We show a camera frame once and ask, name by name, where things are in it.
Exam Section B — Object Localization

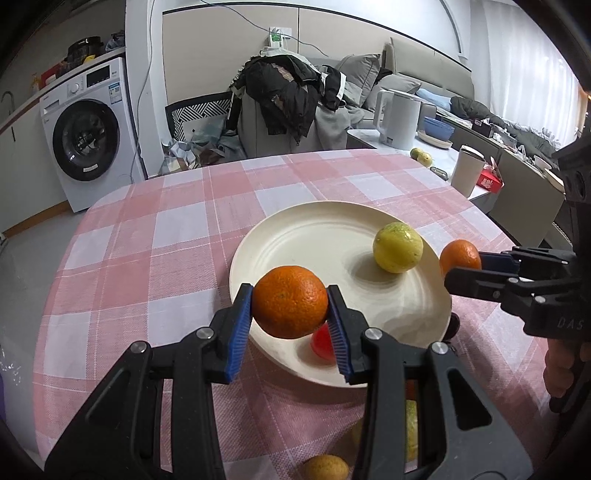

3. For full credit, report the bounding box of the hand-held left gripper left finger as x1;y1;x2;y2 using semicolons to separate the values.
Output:
44;284;254;480

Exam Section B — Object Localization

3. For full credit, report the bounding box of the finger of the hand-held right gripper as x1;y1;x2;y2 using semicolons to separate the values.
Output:
480;247;575;280
445;268;546;303

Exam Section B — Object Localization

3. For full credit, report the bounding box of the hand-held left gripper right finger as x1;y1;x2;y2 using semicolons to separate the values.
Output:
325;285;534;480

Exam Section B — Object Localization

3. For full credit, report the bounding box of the orange tangerine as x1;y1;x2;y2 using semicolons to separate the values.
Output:
252;266;329;340
438;240;482;278

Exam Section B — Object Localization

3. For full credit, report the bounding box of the cream round plate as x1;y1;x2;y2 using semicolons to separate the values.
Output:
229;200;452;389

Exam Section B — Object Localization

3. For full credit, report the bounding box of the large green citrus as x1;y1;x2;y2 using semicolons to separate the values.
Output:
404;400;419;462

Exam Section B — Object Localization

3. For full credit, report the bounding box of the brown longan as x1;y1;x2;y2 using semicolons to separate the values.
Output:
302;455;350;480

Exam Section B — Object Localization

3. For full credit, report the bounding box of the person's right hand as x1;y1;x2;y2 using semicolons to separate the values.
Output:
542;339;578;398

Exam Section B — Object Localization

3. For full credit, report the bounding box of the red gift box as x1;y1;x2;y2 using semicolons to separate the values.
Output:
475;159;506;193

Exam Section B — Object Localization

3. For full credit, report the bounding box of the yellow-green citrus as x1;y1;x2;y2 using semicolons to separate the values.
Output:
372;222;424;274

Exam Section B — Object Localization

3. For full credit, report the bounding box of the beige tumbler cup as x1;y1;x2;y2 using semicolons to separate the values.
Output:
450;145;485;199

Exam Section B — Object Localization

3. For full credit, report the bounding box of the pink checked tablecloth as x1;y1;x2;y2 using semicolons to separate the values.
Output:
34;150;555;480

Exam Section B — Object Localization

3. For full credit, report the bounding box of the cream shallow dish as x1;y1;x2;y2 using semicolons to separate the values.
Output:
416;131;454;149

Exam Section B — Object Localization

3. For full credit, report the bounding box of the blue bowl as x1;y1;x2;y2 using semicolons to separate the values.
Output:
422;116;455;141

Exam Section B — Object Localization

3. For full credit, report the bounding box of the dark blanket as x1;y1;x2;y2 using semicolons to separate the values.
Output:
450;96;568;153

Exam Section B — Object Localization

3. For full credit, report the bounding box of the white electric kettle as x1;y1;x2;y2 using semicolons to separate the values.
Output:
373;89;423;148

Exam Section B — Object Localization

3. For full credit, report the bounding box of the pile of bags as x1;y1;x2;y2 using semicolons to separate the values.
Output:
161;133;242;175

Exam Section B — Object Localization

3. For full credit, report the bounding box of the grey chair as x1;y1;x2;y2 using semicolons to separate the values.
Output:
238;92;324;158

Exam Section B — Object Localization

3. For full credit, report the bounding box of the grey hoodie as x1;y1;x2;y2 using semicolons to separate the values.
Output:
314;104;352;151

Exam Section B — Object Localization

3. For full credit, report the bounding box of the grey pillow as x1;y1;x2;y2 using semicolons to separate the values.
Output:
335;54;382;104
365;74;422;112

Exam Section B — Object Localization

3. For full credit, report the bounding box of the beige sofa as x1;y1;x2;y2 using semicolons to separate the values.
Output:
382;37;476;108

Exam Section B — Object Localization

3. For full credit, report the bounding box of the black white patterned bag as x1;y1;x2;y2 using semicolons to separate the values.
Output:
165;92;232;144

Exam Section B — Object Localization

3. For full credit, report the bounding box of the black and white jacket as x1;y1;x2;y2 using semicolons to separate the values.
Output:
318;66;348;112

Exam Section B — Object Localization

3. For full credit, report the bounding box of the white washing machine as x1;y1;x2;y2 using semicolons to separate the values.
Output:
39;58;146;213

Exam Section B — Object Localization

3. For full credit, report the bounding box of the black cooking pot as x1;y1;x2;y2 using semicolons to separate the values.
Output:
68;37;102;63

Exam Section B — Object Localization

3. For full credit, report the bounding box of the green white wall charger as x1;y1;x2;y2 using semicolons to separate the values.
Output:
264;27;295;50

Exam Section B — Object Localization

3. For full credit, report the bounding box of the blue cable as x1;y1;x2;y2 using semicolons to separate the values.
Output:
201;0;331;58

